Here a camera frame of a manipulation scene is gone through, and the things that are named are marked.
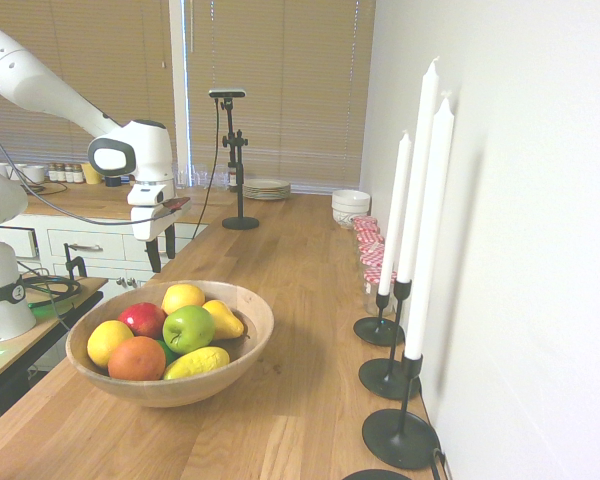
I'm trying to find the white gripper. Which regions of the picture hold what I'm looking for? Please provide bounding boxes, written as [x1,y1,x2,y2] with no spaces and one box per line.
[127,180,178,274]

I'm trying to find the green apple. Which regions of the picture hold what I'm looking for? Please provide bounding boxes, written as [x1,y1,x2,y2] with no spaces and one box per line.
[161,304,217,357]

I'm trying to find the red apple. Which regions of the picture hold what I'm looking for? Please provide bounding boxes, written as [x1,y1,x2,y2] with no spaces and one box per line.
[117,301,168,341]

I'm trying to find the round yellow fruit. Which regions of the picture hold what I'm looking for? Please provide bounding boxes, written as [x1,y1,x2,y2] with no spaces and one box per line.
[160,283,207,316]

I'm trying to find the white drawer cabinet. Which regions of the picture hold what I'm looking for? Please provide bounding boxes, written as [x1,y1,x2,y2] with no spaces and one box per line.
[0,213,210,301]

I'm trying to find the clear drinking glasses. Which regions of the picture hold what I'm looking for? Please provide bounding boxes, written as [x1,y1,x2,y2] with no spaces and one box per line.
[173,163,231,190]

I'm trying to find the black table clamp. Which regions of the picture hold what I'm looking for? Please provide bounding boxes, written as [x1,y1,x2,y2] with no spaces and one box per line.
[62,242,88,279]

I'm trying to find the yellow pear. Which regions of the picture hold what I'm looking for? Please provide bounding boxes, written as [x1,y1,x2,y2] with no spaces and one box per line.
[201,299,246,342]

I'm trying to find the small green lime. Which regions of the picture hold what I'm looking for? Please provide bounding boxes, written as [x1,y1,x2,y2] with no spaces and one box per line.
[155,339,180,368]

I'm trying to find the yellow mug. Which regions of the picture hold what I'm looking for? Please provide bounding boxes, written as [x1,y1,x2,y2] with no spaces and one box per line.
[80,161,104,186]

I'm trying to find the yellow lemon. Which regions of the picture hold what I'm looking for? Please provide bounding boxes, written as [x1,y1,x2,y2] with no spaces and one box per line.
[86,319,136,371]

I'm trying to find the orange fruit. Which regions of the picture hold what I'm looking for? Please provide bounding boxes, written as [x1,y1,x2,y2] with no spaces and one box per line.
[107,335,168,383]

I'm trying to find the bumpy long yellow fruit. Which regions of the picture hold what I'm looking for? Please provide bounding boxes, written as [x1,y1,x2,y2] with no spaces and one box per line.
[162,346,231,382]

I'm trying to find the stack of white plates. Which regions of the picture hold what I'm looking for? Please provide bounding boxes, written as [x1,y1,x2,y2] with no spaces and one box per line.
[241,178,292,202]

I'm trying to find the row of spice jars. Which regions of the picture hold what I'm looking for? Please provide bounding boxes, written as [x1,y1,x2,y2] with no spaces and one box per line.
[47,162,86,185]

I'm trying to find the round wooden fruit bowl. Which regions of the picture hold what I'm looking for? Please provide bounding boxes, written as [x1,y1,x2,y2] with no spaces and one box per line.
[65,279,276,409]

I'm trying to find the wooden robot mounting table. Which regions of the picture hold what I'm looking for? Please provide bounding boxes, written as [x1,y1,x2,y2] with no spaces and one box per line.
[0,275,109,406]

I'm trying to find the stack of white bowls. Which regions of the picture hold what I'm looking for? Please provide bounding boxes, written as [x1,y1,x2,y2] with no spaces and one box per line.
[330,189,372,231]

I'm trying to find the wide beige window blind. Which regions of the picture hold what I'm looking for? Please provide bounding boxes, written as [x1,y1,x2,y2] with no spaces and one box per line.
[185,0,377,195]

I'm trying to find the narrow beige window blind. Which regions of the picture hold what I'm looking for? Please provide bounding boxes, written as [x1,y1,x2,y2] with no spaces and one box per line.
[0,0,177,167]

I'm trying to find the short black candle holder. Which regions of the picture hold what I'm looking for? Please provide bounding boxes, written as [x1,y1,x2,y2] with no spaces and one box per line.
[352,290,407,348]

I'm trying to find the short white taper candle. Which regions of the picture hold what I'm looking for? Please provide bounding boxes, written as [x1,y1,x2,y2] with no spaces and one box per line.
[377,130,413,297]

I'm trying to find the medium black candle holder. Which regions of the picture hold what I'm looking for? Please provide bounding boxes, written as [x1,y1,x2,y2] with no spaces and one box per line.
[357,278,423,402]

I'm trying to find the thick white taper candle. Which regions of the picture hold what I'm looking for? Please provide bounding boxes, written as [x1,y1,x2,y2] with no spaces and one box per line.
[403,90,456,362]

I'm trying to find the tallest white taper candle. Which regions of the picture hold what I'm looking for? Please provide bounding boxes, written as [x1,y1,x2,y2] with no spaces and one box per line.
[395,55,441,285]

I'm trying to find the tall black candle holder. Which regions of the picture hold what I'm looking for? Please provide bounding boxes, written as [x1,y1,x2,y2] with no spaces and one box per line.
[361,351,442,472]

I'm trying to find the black candle holder base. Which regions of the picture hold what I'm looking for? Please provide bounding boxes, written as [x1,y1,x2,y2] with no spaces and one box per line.
[341,468,412,480]

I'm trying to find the red and black wrist camera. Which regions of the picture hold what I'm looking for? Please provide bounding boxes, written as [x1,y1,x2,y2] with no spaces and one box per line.
[149,195,192,222]

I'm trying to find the black camera on stand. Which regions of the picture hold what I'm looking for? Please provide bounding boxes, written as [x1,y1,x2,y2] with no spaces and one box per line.
[208,88,261,232]

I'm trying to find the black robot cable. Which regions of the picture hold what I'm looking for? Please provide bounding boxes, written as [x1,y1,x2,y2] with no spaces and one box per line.
[0,115,181,227]

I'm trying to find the black cable by wall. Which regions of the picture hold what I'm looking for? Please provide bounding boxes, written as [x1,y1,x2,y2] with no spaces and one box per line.
[428,446,454,480]

